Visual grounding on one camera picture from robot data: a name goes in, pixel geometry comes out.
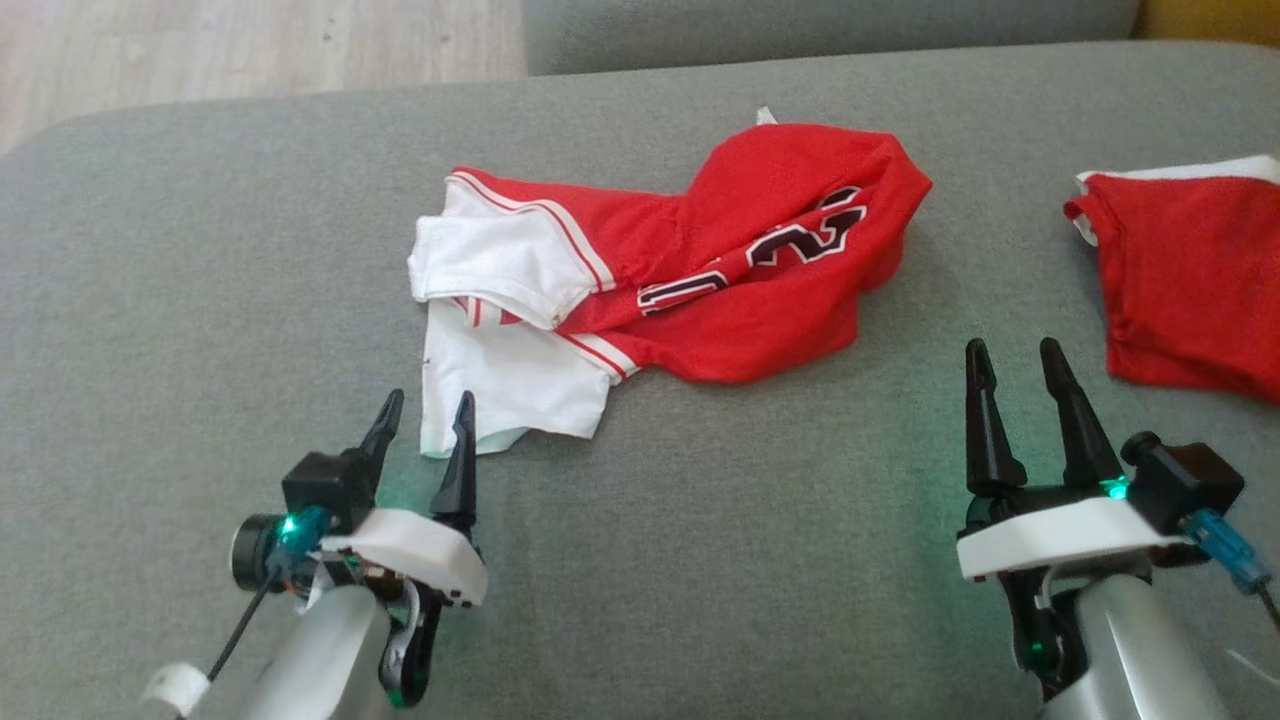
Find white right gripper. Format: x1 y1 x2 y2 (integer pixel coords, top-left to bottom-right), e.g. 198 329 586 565
955 336 1193 703

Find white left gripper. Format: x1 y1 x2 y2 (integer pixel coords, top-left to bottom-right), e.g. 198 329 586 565
318 388 490 710

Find red shorts with white stripe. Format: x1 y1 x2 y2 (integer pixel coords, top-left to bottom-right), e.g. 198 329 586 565
1063 155 1280 405

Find red white basketball jersey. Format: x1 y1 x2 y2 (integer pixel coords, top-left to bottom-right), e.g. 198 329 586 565
407 105 934 459

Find grey fabric sofa seat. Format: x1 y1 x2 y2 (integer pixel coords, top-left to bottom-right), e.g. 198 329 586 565
0 40 1280 720

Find yellow furniture panel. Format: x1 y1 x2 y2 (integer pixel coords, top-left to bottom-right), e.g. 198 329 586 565
1135 0 1280 49

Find grey fabric sofa cushion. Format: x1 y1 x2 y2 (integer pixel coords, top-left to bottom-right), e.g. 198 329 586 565
520 0 1144 77

